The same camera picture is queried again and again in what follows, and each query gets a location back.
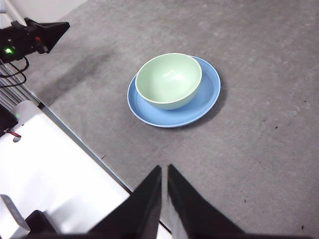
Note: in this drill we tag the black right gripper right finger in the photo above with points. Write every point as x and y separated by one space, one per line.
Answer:
192 214

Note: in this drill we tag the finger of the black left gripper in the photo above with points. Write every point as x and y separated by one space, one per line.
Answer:
54 32

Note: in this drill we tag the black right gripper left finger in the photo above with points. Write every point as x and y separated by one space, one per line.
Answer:
139 214

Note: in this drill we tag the green ribbed bowl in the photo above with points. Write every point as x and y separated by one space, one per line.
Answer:
169 79

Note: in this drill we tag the blue round plate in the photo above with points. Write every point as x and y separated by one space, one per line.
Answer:
210 84

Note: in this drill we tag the black block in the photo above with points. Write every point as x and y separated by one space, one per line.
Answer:
40 222

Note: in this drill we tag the white frame post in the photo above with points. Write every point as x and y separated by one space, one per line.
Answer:
12 10

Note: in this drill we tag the grey slatted metal frame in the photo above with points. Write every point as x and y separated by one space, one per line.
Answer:
10 94

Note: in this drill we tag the grey metal bracket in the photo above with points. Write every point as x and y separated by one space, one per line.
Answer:
15 214

